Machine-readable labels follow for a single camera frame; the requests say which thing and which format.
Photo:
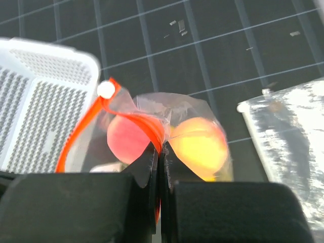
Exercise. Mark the pink toy peach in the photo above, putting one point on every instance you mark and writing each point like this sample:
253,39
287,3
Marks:
126,140

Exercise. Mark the black grid mat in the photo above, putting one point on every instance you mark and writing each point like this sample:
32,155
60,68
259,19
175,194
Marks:
223,52

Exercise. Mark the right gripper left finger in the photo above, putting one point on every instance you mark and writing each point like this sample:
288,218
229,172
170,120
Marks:
82,207

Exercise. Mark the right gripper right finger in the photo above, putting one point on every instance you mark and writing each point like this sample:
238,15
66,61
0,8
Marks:
193,210

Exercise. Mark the orange toy with leaf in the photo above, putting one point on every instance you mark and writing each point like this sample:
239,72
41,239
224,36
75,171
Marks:
200,144

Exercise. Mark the white perforated plastic basket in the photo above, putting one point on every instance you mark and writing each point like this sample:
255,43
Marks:
45,89

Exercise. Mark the clear zip bag orange zipper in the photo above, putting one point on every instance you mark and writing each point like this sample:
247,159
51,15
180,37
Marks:
86,149

